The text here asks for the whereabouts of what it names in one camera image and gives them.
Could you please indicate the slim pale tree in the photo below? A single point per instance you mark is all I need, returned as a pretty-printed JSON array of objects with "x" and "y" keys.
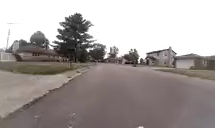
[{"x": 113, "y": 51}]

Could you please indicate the dark broad tree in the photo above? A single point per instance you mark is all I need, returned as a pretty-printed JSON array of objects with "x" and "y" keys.
[{"x": 98, "y": 51}]

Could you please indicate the grey asphalt road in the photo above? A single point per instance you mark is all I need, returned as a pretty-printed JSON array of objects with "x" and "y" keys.
[{"x": 128, "y": 96}]

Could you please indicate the tall dark pine tree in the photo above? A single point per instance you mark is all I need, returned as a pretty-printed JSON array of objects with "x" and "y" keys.
[{"x": 75, "y": 36}]

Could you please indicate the two-storey grey house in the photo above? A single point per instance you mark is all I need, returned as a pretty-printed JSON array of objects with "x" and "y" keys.
[{"x": 161, "y": 57}]

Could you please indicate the low brown house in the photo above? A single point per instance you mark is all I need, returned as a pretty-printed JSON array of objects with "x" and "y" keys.
[{"x": 36, "y": 53}]

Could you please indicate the round tree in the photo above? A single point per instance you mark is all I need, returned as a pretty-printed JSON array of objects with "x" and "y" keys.
[{"x": 39, "y": 38}]

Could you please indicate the low house with white garage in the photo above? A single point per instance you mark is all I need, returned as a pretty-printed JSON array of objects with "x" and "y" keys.
[{"x": 191, "y": 62}]

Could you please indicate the pale concrete kerb strip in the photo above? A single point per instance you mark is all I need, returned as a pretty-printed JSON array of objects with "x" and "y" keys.
[{"x": 18, "y": 88}]

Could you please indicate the utility pole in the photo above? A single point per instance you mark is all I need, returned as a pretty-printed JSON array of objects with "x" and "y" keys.
[{"x": 8, "y": 39}]

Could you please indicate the white fence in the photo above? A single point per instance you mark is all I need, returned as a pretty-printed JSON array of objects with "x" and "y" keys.
[{"x": 3, "y": 56}]

